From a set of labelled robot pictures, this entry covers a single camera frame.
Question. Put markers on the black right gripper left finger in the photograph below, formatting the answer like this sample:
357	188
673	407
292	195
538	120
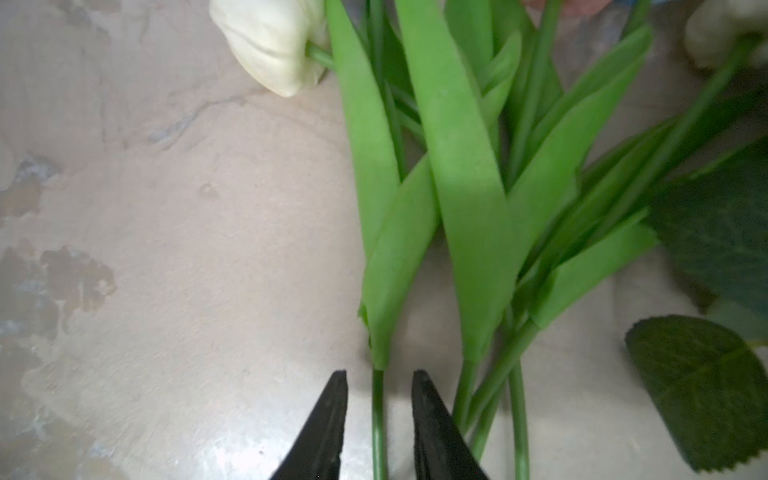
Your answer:
316	452

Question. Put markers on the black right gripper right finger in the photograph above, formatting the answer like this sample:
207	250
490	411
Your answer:
440	451

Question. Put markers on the yellow artificial tulip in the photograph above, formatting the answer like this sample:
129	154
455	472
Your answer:
492	221

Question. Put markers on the pink artificial tulip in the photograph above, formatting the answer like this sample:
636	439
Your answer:
602	225

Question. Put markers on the blue-grey artificial rose bunch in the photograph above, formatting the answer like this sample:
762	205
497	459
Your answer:
714	300

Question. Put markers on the white artificial tulip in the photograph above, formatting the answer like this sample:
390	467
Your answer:
287	45

